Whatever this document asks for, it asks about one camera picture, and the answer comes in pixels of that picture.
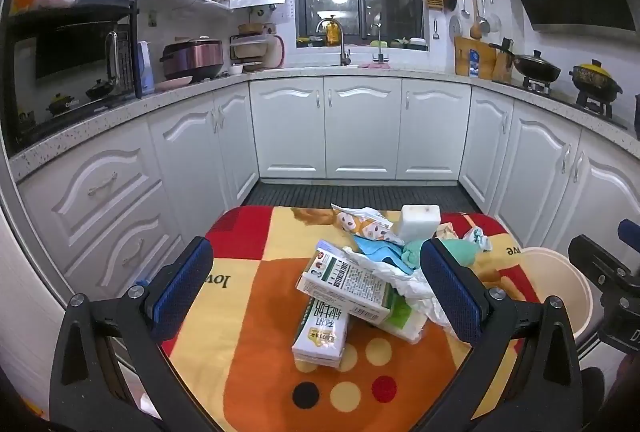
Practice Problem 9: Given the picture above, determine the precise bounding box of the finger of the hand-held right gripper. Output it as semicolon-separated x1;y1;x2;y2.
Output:
568;234;640;300
618;218;640;257

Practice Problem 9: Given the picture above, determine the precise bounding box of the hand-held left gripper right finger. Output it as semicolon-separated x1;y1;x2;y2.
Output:
419;237;586;432

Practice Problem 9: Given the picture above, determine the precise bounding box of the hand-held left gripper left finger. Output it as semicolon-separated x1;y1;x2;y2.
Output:
49;236;216;432

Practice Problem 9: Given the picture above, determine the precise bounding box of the white tissue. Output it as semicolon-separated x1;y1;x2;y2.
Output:
345;247;452;329

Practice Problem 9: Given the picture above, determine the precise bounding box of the cream plastic bin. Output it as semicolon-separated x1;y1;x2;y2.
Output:
521;247;594;344

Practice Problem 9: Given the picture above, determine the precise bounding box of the green white tissue pack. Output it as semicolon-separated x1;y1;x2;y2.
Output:
384;297;432;345

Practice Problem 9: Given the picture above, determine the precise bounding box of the green print plastic bag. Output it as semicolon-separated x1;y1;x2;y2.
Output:
462;227;494;253

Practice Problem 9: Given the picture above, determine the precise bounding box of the red label white carton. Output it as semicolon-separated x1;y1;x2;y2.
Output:
296;248;397;325

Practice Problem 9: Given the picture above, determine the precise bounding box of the green print white carton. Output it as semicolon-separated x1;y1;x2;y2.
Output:
291;297;351;369

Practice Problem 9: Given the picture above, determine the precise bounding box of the teal cloth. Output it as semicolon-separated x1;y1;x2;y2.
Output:
402;237;482;270

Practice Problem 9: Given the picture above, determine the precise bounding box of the white foam block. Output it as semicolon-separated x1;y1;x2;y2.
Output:
395;204;442;243

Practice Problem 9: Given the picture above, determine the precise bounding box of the printed blanket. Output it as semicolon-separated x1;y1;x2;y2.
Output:
160;206;541;419

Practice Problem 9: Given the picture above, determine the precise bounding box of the blue cloth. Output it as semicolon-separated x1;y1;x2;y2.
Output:
352;234;417;273

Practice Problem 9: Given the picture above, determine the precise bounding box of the patterned plastic wrapper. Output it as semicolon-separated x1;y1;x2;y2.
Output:
331;203;407;246

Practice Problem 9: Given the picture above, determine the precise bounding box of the dark ribbed floor mat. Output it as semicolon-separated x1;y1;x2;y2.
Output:
242;182;484;215

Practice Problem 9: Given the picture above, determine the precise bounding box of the gas stove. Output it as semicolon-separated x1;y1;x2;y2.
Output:
492;79;629;131

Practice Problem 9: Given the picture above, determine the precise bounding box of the yellow lid clay pot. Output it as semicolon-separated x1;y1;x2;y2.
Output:
570;59;624;105

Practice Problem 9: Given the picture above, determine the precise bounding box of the row of white cabinet doors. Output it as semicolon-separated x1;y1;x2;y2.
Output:
15;74;640;363

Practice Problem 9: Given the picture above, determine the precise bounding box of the black wok with lid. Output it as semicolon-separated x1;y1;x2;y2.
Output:
489;42;562;85

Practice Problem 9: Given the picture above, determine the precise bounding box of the pink plate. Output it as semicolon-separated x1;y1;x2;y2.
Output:
155;76;194;92

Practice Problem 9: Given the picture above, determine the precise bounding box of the wooden knife block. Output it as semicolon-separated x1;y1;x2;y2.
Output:
492;39;516;84

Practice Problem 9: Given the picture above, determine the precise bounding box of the maroon rice cooker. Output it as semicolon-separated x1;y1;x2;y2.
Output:
160;38;225;82

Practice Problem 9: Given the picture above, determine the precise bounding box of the wooden cutting board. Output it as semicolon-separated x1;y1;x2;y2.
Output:
454;36;497;79

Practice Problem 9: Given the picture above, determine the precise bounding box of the small metal tap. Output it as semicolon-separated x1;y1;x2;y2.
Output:
372;24;389;65

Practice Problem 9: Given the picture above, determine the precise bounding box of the dish rack with beige tray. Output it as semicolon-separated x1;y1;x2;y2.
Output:
229;22;288;73

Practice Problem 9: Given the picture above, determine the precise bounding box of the white strainer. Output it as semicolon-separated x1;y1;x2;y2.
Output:
482;0;502;34

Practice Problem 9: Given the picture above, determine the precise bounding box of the black oven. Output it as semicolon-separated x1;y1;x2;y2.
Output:
2;0;142;153

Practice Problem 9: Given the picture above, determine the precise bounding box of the wooden spatula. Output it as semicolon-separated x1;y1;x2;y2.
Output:
470;0;484;40

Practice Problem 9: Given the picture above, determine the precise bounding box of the metal faucet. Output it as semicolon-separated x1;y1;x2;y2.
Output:
316;18;353;68

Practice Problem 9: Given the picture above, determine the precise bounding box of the yellow oil bottle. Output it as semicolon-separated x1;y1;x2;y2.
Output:
326;16;344;47

